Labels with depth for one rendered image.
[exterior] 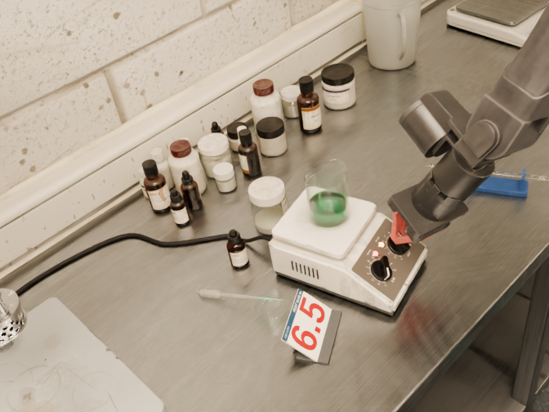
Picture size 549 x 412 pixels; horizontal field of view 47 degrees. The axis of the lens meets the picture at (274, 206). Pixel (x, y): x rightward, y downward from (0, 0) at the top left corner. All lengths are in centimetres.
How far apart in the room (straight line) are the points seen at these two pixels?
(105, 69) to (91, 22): 9
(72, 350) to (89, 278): 15
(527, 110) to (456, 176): 12
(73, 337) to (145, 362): 12
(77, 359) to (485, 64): 101
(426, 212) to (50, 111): 63
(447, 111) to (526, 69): 11
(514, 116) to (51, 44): 70
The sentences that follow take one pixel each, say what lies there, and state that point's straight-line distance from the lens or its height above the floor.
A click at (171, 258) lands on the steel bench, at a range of 106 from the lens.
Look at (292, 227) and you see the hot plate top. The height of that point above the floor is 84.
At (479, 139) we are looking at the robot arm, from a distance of 74.
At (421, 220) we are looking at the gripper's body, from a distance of 85.
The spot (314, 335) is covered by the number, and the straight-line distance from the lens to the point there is 89.
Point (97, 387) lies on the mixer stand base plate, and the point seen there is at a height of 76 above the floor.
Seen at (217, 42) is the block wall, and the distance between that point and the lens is 128.
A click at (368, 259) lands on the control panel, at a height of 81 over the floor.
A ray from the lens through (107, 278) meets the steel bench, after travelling 107.
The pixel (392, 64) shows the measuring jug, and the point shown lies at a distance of 144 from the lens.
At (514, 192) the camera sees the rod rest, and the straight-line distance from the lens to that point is 111.
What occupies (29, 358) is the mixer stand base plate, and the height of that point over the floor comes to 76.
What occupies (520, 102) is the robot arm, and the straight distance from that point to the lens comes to 73.
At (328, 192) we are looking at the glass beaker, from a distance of 87.
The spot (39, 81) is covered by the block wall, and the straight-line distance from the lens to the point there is 110.
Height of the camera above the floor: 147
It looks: 40 degrees down
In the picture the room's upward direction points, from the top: 10 degrees counter-clockwise
